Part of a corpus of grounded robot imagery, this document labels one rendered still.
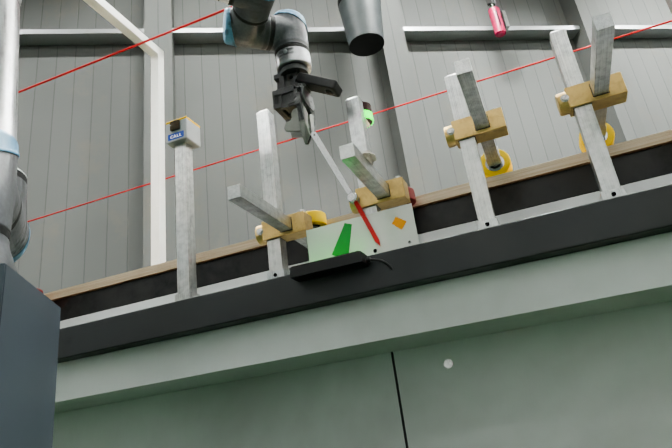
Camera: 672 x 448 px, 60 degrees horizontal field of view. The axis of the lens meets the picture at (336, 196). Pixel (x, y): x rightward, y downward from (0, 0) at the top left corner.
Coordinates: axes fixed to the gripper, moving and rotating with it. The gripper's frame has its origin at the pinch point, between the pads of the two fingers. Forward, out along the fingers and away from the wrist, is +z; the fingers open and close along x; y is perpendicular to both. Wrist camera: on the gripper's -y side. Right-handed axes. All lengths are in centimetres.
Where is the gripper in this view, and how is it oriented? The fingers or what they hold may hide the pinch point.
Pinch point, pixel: (309, 138)
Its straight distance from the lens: 139.7
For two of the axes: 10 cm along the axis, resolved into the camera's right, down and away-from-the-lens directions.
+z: 1.1, 9.1, -3.9
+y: -9.3, 2.4, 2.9
